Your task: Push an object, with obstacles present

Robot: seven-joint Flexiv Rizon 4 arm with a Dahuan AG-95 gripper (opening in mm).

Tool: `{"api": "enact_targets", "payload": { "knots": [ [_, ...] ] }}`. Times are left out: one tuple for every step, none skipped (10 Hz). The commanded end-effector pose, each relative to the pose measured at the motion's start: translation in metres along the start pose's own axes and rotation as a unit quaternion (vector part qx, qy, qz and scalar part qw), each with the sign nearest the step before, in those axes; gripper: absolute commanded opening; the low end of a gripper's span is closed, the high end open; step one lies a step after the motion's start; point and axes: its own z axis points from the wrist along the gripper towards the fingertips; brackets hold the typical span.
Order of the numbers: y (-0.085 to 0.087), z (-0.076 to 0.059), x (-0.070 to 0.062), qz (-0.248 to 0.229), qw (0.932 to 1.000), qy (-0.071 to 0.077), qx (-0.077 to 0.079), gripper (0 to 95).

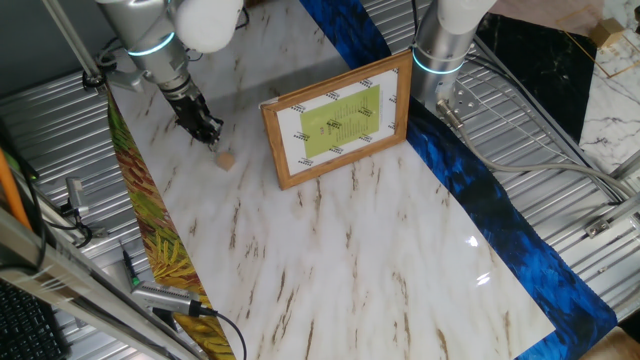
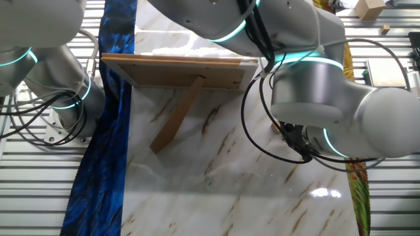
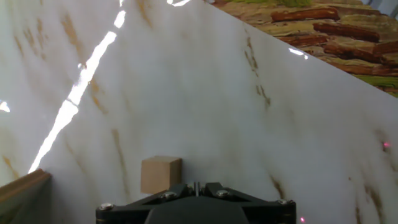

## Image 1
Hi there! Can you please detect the black marble pattern mat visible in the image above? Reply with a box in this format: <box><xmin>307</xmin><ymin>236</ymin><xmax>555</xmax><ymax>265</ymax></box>
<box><xmin>474</xmin><ymin>12</ymin><xmax>597</xmax><ymax>144</ymax></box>

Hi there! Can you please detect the aluminium profile rail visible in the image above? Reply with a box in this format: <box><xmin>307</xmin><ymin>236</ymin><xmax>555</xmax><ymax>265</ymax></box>
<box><xmin>584</xmin><ymin>149</ymin><xmax>640</xmax><ymax>239</ymax></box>

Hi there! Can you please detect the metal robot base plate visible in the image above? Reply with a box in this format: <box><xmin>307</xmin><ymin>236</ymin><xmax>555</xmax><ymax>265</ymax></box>
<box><xmin>434</xmin><ymin>79</ymin><xmax>481</xmax><ymax>119</ymax></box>

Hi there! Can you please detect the black keyboard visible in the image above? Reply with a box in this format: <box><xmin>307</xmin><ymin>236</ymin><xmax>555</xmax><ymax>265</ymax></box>
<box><xmin>0</xmin><ymin>279</ymin><xmax>71</xmax><ymax>360</ymax></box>

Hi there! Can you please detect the golden wooden block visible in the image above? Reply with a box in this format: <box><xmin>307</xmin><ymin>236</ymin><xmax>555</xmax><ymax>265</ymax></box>
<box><xmin>585</xmin><ymin>18</ymin><xmax>623</xmax><ymax>50</ymax></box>

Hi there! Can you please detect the silver elongated camera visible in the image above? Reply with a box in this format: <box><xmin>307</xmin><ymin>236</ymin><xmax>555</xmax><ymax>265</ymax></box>
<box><xmin>130</xmin><ymin>280</ymin><xmax>202</xmax><ymax>317</ymax></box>

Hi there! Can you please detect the white marble gold-line mat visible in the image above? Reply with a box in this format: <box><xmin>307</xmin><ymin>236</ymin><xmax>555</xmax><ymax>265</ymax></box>
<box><xmin>554</xmin><ymin>0</ymin><xmax>640</xmax><ymax>176</ymax></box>

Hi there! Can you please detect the black pen green tip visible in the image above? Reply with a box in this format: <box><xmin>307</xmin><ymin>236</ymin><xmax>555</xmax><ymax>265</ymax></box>
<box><xmin>122</xmin><ymin>247</ymin><xmax>142</xmax><ymax>289</ymax></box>

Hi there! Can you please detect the pink mat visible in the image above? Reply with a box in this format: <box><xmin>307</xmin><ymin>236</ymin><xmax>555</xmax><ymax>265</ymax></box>
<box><xmin>487</xmin><ymin>0</ymin><xmax>606</xmax><ymax>36</ymax></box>

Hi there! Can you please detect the grey metal pole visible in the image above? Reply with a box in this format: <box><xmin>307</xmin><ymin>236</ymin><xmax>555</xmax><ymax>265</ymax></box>
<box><xmin>41</xmin><ymin>0</ymin><xmax>108</xmax><ymax>94</ymax></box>

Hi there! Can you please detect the white marble pattern mat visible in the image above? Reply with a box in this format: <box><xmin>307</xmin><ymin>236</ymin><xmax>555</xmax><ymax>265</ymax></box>
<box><xmin>97</xmin><ymin>0</ymin><xmax>557</xmax><ymax>360</ymax></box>

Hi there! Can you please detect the thick grey base cable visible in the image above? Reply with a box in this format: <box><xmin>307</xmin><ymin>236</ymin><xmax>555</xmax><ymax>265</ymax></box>
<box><xmin>435</xmin><ymin>98</ymin><xmax>636</xmax><ymax>201</ymax></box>

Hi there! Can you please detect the orange cable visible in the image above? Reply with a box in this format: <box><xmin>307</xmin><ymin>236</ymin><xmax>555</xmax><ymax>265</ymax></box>
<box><xmin>0</xmin><ymin>147</ymin><xmax>32</xmax><ymax>231</ymax></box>

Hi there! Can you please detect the wooden picture frame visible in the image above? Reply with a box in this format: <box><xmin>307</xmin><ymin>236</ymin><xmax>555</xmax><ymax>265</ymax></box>
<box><xmin>259</xmin><ymin>49</ymin><xmax>414</xmax><ymax>191</ymax></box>

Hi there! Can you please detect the yellow green painting mat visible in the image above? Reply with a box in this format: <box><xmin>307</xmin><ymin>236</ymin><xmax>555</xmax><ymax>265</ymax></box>
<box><xmin>106</xmin><ymin>89</ymin><xmax>236</xmax><ymax>360</ymax></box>

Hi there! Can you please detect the black camera cable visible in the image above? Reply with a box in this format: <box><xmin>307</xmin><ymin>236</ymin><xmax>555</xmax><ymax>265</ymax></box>
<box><xmin>198</xmin><ymin>305</ymin><xmax>249</xmax><ymax>360</ymax></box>

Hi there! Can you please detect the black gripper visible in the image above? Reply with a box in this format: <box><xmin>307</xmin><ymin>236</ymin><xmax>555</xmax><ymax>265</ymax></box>
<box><xmin>166</xmin><ymin>89</ymin><xmax>225</xmax><ymax>151</ymax></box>

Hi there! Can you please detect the blue painting mat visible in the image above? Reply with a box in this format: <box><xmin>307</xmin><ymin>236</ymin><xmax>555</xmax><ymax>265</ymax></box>
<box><xmin>298</xmin><ymin>0</ymin><xmax>619</xmax><ymax>360</ymax></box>

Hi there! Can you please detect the small wooden cube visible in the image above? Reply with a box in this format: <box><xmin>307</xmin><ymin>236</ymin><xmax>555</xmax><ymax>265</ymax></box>
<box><xmin>215</xmin><ymin>151</ymin><xmax>237</xmax><ymax>173</ymax></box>

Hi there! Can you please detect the aluminium frame bar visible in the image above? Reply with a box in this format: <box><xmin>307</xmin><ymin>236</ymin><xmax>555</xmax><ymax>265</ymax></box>
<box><xmin>0</xmin><ymin>207</ymin><xmax>201</xmax><ymax>360</ymax></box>

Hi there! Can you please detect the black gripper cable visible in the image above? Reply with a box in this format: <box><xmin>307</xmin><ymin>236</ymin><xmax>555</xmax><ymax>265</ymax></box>
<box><xmin>94</xmin><ymin>4</ymin><xmax>251</xmax><ymax>69</ymax></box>

